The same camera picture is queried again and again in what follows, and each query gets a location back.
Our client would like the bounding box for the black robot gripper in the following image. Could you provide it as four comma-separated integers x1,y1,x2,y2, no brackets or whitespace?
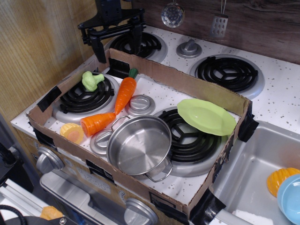
78,0,145,63

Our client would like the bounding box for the green toy broccoli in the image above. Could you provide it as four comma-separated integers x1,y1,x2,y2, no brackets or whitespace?
82,71,105,91

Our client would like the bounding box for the stainless steel pot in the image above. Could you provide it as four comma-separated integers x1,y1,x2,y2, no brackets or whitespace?
106,115,173,182

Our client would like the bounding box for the back left black burner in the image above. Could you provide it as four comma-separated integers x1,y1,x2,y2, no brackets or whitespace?
105,32,168,63

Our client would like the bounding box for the black burner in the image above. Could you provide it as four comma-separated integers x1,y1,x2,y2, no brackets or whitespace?
189,54,265,99
105,32,168,63
155,107,228,177
52,74,120,124

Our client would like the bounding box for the whole orange toy carrot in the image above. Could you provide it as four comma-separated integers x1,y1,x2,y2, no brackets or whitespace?
114,68,138,115

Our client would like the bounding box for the hanging silver strainer ladle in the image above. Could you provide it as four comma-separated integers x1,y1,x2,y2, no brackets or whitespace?
161,0,185,28

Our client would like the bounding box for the silver stove knob upper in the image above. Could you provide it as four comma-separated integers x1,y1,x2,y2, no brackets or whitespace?
125,95,155,117

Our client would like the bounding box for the silver stove knob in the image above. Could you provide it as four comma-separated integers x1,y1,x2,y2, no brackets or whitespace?
176,39,202,59
125,95,155,117
90,129,113,157

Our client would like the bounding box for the silver back stove knob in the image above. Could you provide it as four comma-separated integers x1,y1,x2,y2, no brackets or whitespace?
176,39,202,59

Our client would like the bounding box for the front left black burner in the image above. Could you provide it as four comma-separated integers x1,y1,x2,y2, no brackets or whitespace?
52,74,120,124

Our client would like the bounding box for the orange toy carrot piece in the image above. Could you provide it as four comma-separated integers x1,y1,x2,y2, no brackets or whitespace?
80,112,116,137

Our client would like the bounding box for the hanging silver spatula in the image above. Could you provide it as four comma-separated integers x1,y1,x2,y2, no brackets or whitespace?
210,0,229,38

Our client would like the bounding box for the yellow toy corn piece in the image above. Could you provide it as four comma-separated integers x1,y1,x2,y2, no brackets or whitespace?
60,123,84,144

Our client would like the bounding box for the silver stove knob lower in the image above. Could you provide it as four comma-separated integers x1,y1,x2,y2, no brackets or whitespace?
90,129,113,157

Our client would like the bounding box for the cardboard fence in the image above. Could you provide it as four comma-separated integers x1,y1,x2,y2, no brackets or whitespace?
28,48,253,218

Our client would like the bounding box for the green plastic plate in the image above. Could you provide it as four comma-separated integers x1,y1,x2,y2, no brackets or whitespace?
177,98,237,136

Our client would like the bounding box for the back right black burner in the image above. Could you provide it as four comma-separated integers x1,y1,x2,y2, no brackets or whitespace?
189,54,265,99

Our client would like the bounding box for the front right black burner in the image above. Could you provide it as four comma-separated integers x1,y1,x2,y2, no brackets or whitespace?
155,107,228,177

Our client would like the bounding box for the silver oven knob left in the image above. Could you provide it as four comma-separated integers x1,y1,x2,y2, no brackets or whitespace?
36,147,65,174

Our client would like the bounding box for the silver oven knob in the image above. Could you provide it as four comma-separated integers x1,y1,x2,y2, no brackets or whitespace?
124,198,158,225
36,147,65,174

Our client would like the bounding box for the silver oven knob right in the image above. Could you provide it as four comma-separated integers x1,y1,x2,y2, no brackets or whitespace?
124,198,158,225

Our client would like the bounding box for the orange toy at bottom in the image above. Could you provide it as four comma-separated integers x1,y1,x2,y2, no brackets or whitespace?
40,206,64,220

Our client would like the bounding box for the stainless steel sink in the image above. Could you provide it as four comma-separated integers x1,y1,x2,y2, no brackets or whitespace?
211,121,300,225

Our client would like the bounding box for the orange toy pumpkin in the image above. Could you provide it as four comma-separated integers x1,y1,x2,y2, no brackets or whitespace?
266,167,300,197

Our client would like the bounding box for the white sponge in sink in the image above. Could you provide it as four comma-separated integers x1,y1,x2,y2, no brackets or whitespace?
232,210,274,225

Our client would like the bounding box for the light blue bowl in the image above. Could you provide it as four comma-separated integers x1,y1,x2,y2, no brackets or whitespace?
277,174,300,225

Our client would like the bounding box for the silver oven door handle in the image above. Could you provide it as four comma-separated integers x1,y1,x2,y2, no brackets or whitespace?
40,172,111,225

